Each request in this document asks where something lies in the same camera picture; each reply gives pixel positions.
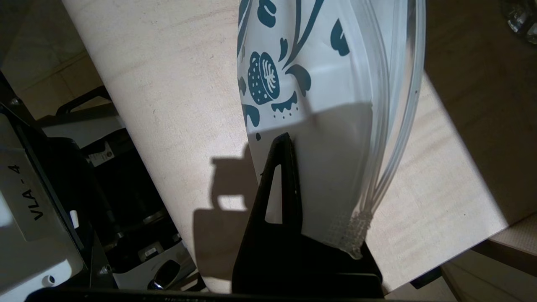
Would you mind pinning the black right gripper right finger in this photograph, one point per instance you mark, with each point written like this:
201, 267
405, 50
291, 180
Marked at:
335, 268

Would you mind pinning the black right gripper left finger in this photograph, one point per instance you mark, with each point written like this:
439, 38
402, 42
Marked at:
272, 251

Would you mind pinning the white pouch blue horse print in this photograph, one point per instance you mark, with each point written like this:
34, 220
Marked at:
335, 105

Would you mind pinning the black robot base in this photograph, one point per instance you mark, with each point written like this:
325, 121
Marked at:
126, 201

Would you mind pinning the black white robot torso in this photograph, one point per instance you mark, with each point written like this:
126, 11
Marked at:
33, 209

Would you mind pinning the small capped water bottle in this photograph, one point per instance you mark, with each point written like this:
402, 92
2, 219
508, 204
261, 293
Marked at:
522, 19

